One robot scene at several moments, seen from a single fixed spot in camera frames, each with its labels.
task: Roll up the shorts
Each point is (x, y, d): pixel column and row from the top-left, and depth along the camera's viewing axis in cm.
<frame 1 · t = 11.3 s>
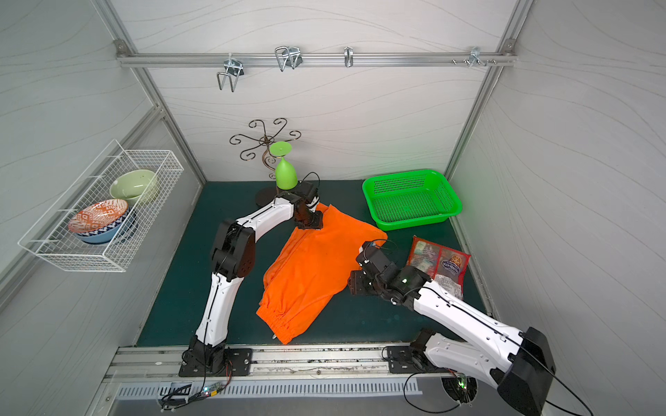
left hand: (319, 224, 101), fingers open
right hand: (354, 279, 77), fingers open
orange shorts: (309, 268, 92), point 2 cm above the table
green plastic basket: (410, 199, 117), on the table
green plastic goblet: (286, 178, 93), point 23 cm above the table
red snack packet: (443, 265, 90), point 5 cm above the table

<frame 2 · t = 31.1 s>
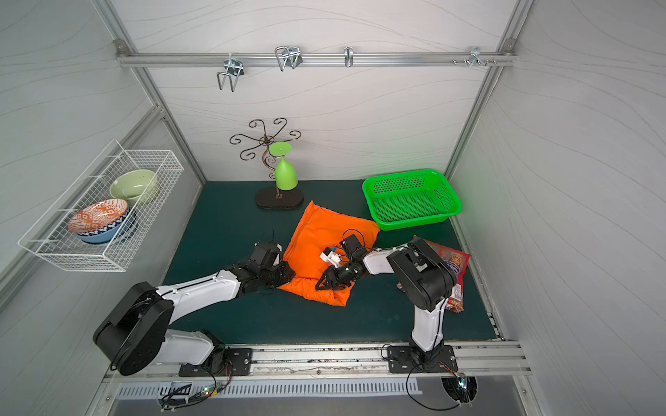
left hand: (295, 274, 88), fingers closed
right hand: (320, 287, 88), fingers open
orange shorts: (320, 229, 105), on the table
the other named things where they were.

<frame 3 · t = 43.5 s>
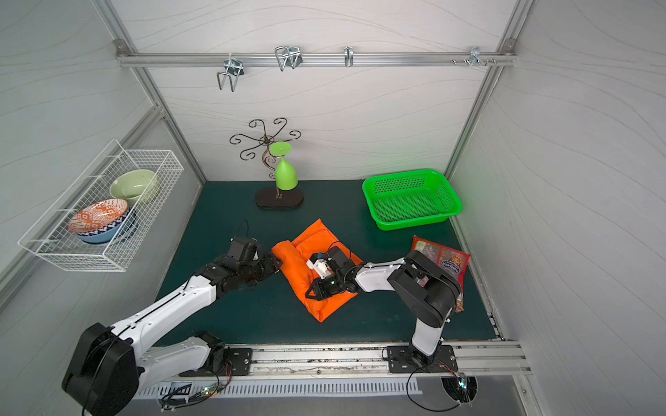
left hand: (278, 266, 84), fingers open
right hand: (306, 294, 86), fingers closed
orange shorts: (292, 257, 92), point 5 cm above the table
the other named things where they were.

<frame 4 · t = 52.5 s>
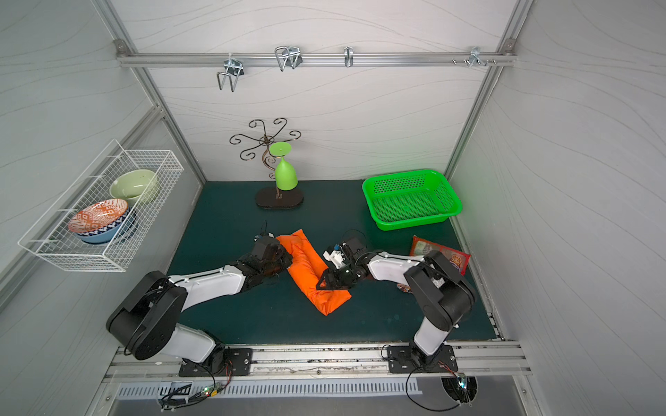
left hand: (293, 256, 91), fingers closed
right hand: (322, 286, 86), fingers open
orange shorts: (304, 269, 88), point 6 cm above the table
the other named things where they were.

